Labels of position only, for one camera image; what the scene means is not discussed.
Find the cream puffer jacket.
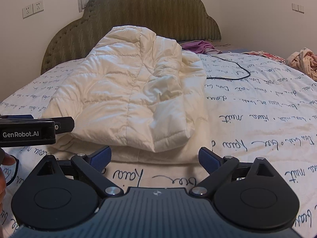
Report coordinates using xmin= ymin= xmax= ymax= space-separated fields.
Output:
xmin=42 ymin=26 xmax=211 ymax=164

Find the person's left hand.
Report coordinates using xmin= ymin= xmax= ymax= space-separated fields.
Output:
xmin=0 ymin=152 xmax=16 ymax=211

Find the white script-print bedspread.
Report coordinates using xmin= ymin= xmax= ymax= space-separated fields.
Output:
xmin=1 ymin=53 xmax=316 ymax=237

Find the red floral cloth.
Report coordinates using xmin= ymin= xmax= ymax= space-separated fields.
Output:
xmin=243 ymin=51 xmax=285 ymax=63

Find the pink beige crumpled garment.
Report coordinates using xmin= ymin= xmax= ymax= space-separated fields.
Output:
xmin=286 ymin=47 xmax=317 ymax=82

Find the purple garment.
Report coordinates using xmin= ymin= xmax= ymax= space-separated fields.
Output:
xmin=180 ymin=40 xmax=222 ymax=55

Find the olive green upholstered headboard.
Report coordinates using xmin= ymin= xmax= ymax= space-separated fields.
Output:
xmin=41 ymin=0 xmax=221 ymax=74

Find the black cable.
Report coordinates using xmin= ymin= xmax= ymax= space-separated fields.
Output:
xmin=206 ymin=54 xmax=252 ymax=81

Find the white wall light switch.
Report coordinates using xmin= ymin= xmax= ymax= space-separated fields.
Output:
xmin=292 ymin=3 xmax=305 ymax=13

